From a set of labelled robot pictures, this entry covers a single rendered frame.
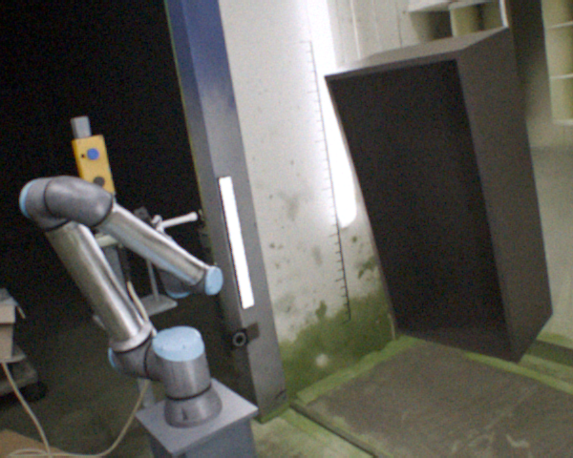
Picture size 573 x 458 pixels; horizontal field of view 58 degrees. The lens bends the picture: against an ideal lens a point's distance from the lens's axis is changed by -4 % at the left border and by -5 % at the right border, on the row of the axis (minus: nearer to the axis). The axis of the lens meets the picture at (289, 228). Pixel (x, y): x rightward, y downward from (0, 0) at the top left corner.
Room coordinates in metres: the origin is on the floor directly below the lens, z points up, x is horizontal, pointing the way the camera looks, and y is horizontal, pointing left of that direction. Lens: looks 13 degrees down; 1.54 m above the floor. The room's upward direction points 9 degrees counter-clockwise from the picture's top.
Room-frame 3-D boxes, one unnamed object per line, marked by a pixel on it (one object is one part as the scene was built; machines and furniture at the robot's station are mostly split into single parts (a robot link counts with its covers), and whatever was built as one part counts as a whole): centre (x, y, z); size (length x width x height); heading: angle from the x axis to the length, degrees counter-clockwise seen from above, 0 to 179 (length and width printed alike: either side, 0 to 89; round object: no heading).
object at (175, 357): (1.55, 0.41, 0.83); 0.17 x 0.15 x 0.18; 57
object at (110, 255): (2.33, 0.82, 0.82); 0.06 x 0.06 x 1.64; 34
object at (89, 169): (2.28, 0.78, 1.42); 0.12 x 0.06 x 0.26; 124
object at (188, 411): (1.54, 0.40, 0.69); 0.19 x 0.19 x 0.10
